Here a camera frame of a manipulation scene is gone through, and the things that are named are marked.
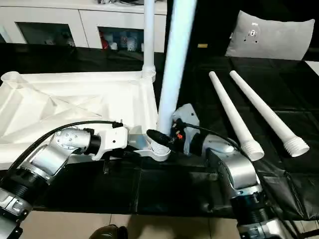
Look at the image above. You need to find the white plastic table top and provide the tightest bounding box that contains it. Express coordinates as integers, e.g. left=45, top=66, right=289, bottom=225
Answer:
left=0, top=71, right=173, bottom=163

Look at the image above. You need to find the white plastic table leg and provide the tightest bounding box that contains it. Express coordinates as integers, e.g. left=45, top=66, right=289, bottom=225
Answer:
left=142, top=0, right=157, bottom=81
left=208, top=71, right=265, bottom=162
left=152, top=0, right=199, bottom=151
left=229, top=70, right=311, bottom=158

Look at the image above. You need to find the black work mat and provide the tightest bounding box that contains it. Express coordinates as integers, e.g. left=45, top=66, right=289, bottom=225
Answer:
left=0, top=42, right=319, bottom=222

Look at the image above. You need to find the black cabinet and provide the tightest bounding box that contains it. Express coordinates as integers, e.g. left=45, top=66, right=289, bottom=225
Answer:
left=165, top=0, right=319, bottom=56

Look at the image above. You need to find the white glass-door cabinet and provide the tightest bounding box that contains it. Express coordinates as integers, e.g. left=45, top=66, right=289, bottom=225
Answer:
left=0, top=0, right=168, bottom=53

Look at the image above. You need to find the light grey cushion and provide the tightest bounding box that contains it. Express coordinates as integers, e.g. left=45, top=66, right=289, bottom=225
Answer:
left=225, top=9, right=316, bottom=62

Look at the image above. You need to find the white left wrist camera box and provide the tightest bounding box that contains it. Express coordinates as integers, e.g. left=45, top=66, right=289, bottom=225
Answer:
left=91, top=124, right=130, bottom=161

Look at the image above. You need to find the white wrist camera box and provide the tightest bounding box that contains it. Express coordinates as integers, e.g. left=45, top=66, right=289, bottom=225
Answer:
left=91, top=124, right=130, bottom=161
left=171, top=103, right=201, bottom=131

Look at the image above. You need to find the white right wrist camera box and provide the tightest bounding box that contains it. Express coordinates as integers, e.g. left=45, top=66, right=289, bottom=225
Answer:
left=171, top=103, right=201, bottom=131

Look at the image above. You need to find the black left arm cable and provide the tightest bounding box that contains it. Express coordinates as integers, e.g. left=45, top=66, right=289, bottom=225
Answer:
left=0, top=119, right=124, bottom=186

